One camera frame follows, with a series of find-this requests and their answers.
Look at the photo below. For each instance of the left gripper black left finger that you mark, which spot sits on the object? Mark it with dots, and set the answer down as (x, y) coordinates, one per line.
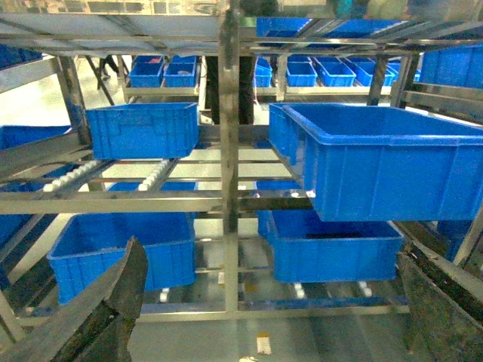
(97, 324)

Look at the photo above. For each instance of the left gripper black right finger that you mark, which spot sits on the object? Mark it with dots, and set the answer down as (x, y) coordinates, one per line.
(445, 304)

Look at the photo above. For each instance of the stainless steel shelf rack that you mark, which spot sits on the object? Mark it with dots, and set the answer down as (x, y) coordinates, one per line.
(221, 30)

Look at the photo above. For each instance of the lower blue bin left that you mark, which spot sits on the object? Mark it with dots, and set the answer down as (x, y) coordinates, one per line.
(89, 244)

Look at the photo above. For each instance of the lower blue bin centre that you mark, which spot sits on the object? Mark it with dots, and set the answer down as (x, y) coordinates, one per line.
(307, 250)

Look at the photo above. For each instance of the blue bin centre on rollers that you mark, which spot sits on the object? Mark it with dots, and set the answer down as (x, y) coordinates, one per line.
(373, 163)

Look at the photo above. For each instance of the large blue bin left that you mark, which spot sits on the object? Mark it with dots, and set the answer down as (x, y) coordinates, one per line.
(144, 130)

